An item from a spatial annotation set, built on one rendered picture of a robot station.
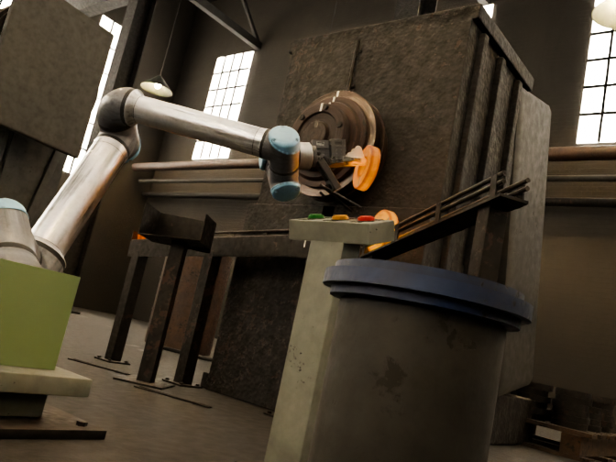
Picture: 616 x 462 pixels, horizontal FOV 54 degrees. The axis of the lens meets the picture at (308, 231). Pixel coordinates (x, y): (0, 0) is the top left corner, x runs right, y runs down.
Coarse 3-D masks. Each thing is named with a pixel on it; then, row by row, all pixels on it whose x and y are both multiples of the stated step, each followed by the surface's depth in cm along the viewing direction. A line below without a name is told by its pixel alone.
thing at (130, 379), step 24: (144, 216) 249; (168, 216) 268; (168, 240) 256; (192, 240) 247; (168, 264) 251; (168, 288) 249; (168, 312) 247; (144, 360) 244; (144, 384) 235; (168, 384) 250
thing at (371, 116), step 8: (328, 96) 257; (344, 96) 252; (352, 96) 249; (360, 96) 246; (312, 104) 262; (360, 104) 245; (368, 104) 242; (368, 112) 241; (296, 120) 265; (368, 120) 240; (376, 120) 239; (368, 128) 239; (376, 128) 237; (368, 136) 238; (376, 136) 237; (368, 144) 237; (376, 144) 239; (352, 176) 238; (344, 184) 239; (352, 184) 241; (304, 192) 251; (312, 192) 248; (344, 192) 245
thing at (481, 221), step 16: (480, 208) 141; (496, 208) 138; (480, 224) 139; (496, 224) 137; (480, 240) 137; (496, 240) 137; (368, 256) 201; (480, 256) 136; (496, 256) 136; (480, 272) 135; (496, 272) 136
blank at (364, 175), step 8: (368, 152) 200; (376, 152) 197; (368, 160) 197; (376, 160) 196; (360, 168) 206; (368, 168) 195; (376, 168) 196; (360, 176) 201; (368, 176) 196; (360, 184) 199; (368, 184) 198
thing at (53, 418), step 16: (0, 400) 124; (16, 400) 127; (32, 400) 129; (0, 416) 124; (16, 416) 127; (32, 416) 130; (48, 416) 134; (64, 416) 137; (0, 432) 114; (16, 432) 117; (32, 432) 119; (48, 432) 122; (64, 432) 125; (80, 432) 127; (96, 432) 130
